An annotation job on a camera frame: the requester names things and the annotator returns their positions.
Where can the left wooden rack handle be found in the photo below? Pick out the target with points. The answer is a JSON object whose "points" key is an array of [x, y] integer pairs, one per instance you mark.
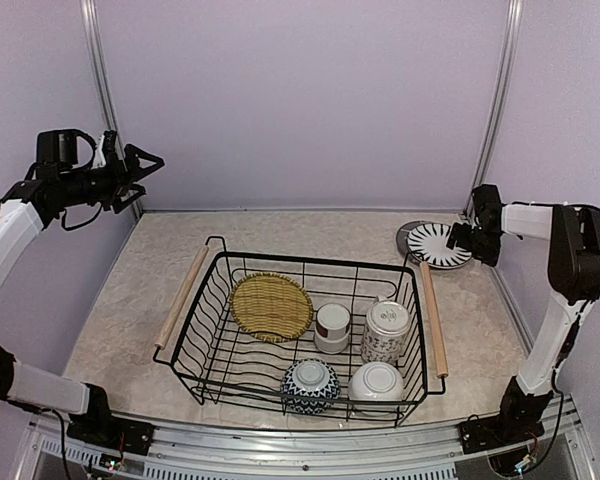
{"points": [[180, 298]]}

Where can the black wire dish rack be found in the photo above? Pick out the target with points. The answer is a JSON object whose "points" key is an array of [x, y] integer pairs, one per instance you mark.
{"points": [[219, 364]]}

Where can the yellow woven bamboo tray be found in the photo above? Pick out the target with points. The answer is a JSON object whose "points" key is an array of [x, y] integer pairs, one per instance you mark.
{"points": [[271, 307]]}

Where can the white floral patterned mug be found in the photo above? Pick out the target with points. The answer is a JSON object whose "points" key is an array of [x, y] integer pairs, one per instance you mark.
{"points": [[385, 331]]}

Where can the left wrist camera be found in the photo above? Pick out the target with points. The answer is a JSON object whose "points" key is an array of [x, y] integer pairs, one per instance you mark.
{"points": [[105, 145]]}

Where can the right aluminium corner post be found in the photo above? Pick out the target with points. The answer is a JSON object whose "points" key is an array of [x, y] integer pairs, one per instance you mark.
{"points": [[504, 71]]}

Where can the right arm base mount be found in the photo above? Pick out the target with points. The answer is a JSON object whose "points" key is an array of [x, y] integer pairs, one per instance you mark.
{"points": [[478, 434]]}

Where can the white brown ceramic cup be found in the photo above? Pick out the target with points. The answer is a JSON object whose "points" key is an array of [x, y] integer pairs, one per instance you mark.
{"points": [[332, 328]]}

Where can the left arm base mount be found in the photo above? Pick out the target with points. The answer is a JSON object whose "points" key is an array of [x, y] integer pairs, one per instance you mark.
{"points": [[115, 433]]}

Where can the aluminium front rail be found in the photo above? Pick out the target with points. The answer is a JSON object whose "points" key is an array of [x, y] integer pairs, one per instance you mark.
{"points": [[180, 450]]}

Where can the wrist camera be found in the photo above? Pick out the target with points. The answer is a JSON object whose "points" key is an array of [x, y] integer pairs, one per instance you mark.
{"points": [[105, 145], [487, 205]]}

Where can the blue white patterned bowl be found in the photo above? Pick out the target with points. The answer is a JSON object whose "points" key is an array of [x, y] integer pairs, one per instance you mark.
{"points": [[309, 387]]}

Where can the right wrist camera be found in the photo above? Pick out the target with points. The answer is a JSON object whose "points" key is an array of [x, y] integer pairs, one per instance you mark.
{"points": [[487, 205]]}

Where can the wooden rack handle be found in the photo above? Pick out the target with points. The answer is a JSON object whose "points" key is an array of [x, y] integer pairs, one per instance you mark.
{"points": [[437, 338], [180, 298]]}

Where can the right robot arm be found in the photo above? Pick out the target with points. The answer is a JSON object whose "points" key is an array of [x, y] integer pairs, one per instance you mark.
{"points": [[573, 270]]}

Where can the right wooden rack handle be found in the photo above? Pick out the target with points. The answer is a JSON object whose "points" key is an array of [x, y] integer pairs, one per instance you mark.
{"points": [[437, 338]]}

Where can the grey deer pattern plate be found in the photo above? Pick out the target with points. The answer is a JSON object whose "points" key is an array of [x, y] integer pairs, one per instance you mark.
{"points": [[402, 235]]}

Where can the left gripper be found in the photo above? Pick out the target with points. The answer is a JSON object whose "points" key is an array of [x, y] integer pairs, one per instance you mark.
{"points": [[132, 172]]}

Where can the plain white bowl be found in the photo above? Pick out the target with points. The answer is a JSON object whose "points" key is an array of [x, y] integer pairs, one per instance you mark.
{"points": [[376, 381]]}

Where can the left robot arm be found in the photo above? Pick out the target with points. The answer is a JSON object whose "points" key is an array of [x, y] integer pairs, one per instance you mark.
{"points": [[71, 169]]}

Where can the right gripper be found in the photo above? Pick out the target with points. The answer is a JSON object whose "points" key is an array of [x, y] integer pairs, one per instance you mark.
{"points": [[462, 240]]}

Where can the black white striped plate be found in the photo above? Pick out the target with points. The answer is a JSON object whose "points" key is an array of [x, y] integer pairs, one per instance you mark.
{"points": [[430, 245]]}

